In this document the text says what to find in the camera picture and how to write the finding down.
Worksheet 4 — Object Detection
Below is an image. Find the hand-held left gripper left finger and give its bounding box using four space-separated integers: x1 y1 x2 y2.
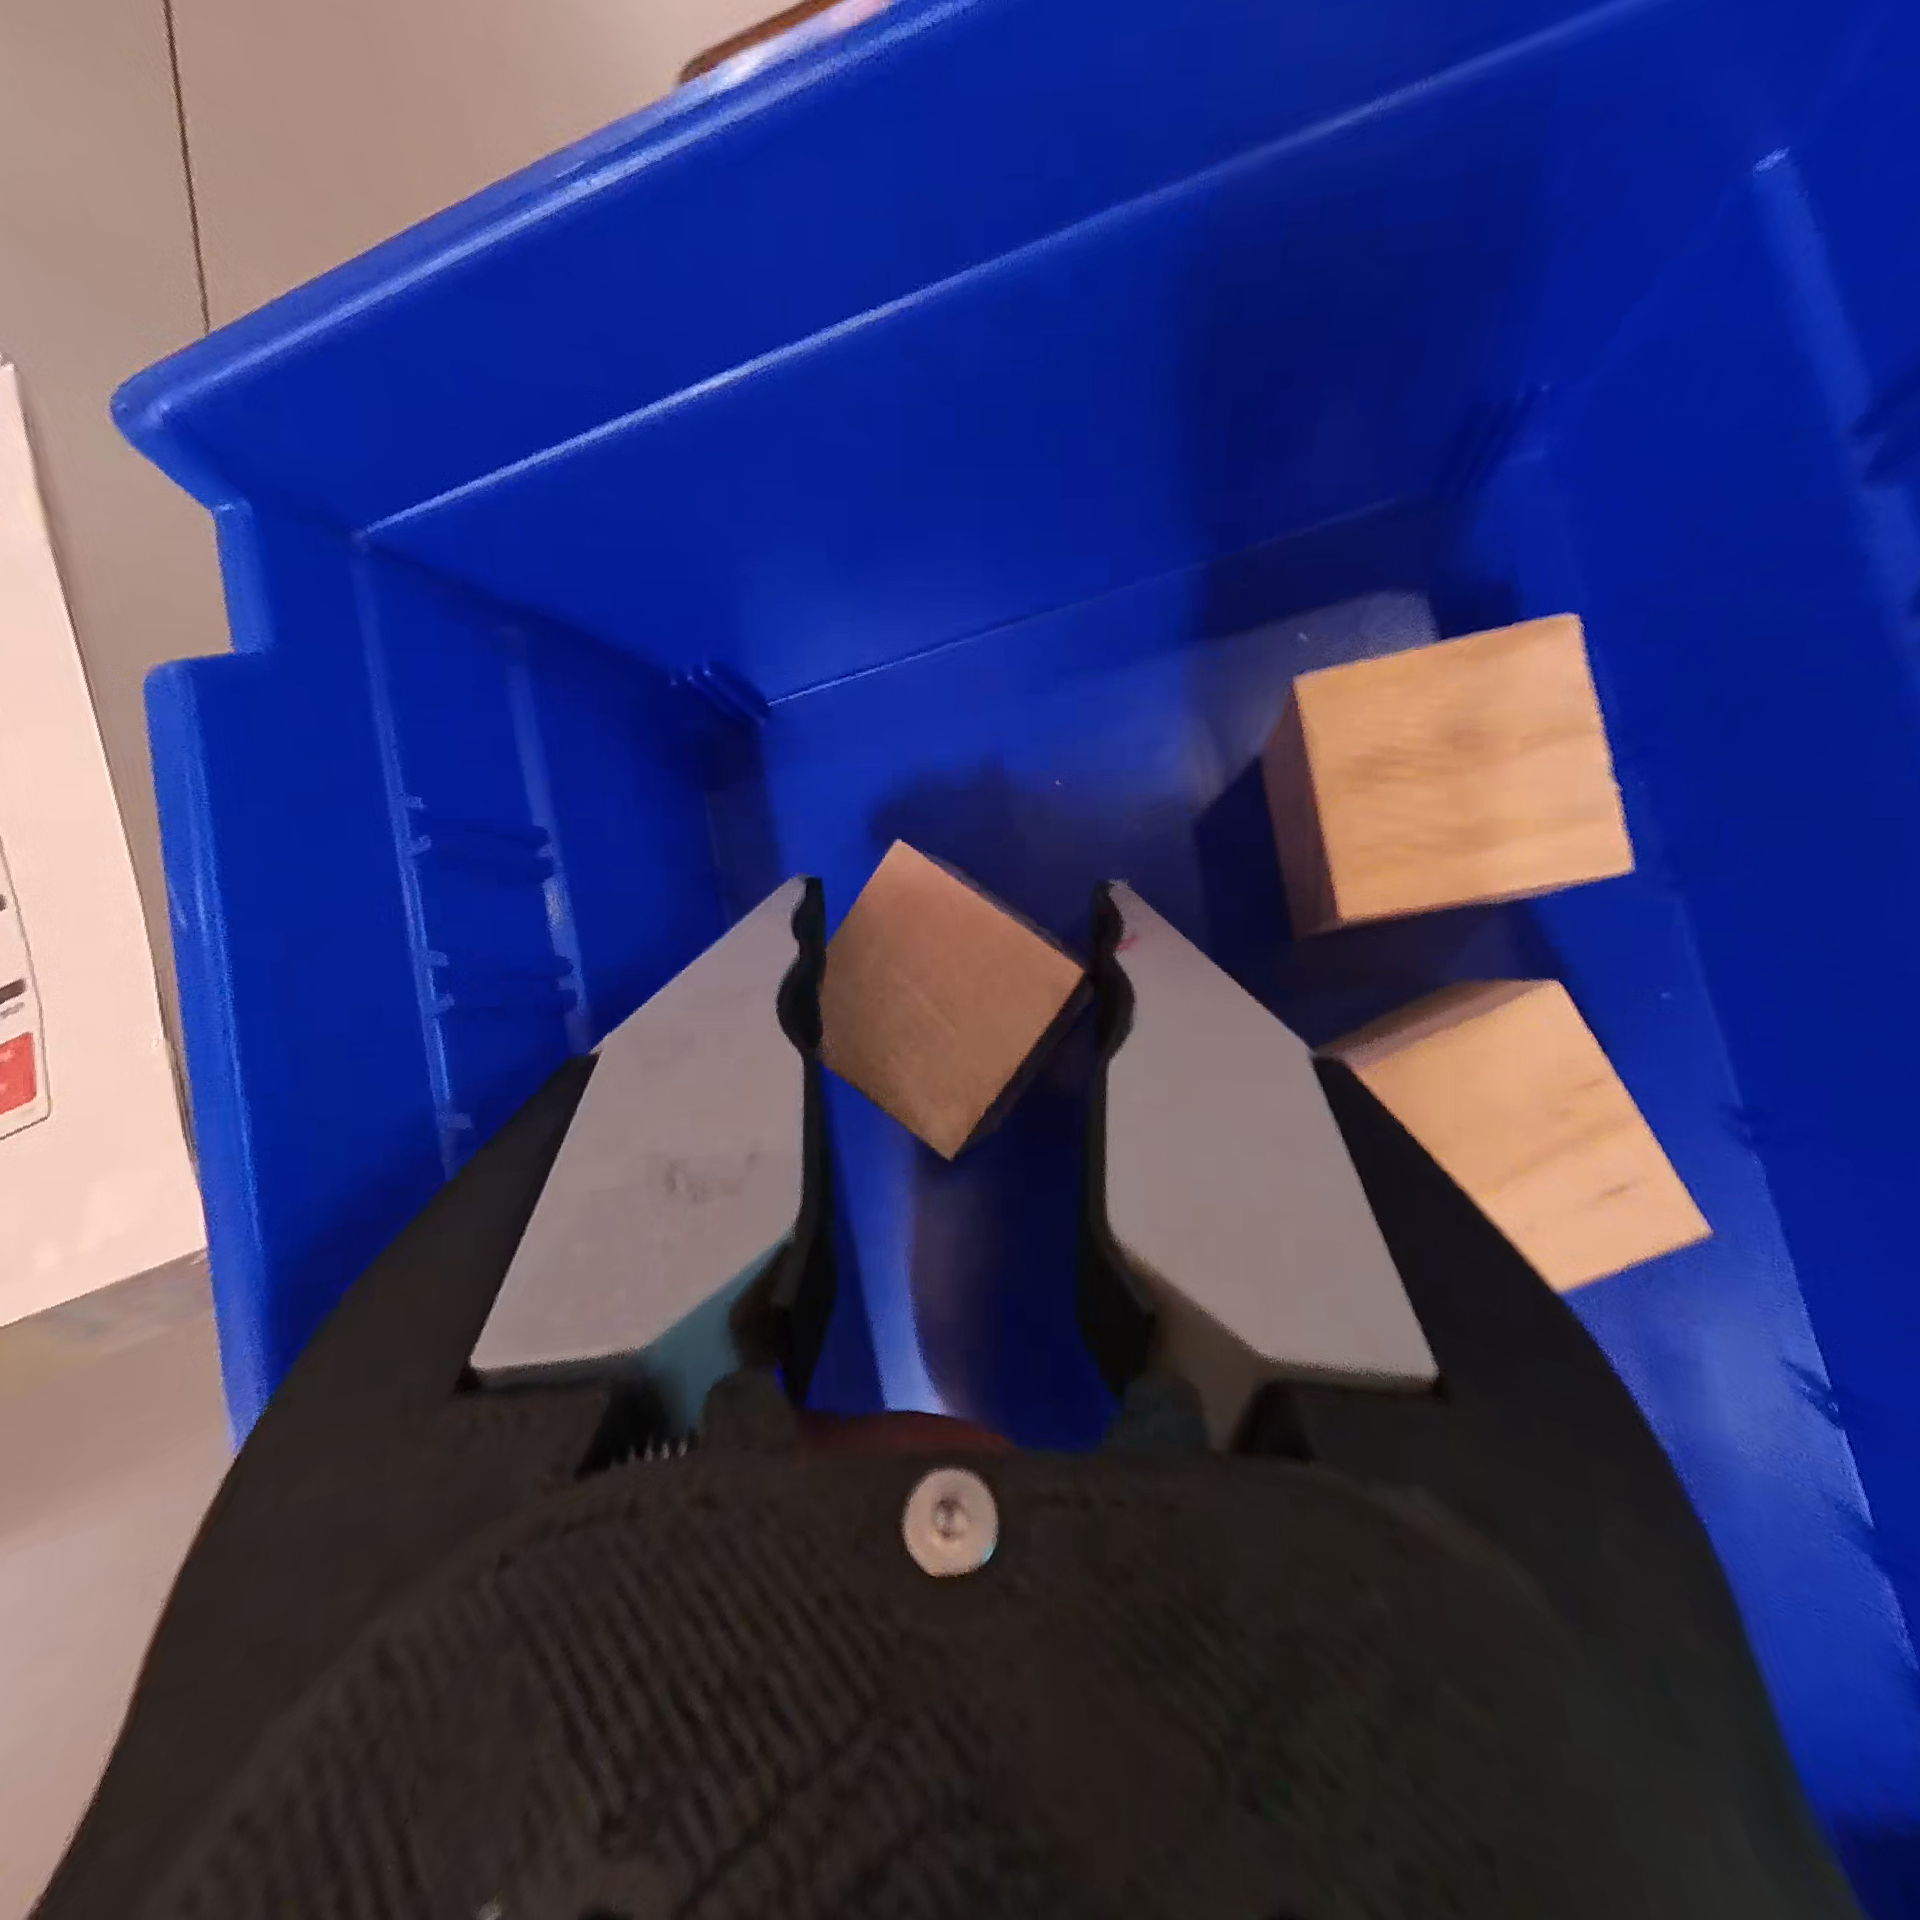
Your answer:
468 875 840 1410

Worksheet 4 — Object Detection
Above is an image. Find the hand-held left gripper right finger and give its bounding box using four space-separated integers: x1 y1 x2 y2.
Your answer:
1081 880 1442 1444

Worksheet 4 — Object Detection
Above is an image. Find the blue-striped wooden cube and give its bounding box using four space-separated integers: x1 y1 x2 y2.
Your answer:
1319 979 1715 1295
1259 611 1637 938
818 839 1094 1160

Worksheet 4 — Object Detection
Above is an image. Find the blue plastic bin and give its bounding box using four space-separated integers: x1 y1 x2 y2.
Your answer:
112 0 1920 1920

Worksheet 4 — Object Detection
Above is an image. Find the white printed paper sheet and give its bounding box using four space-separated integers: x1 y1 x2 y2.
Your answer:
0 357 208 1330

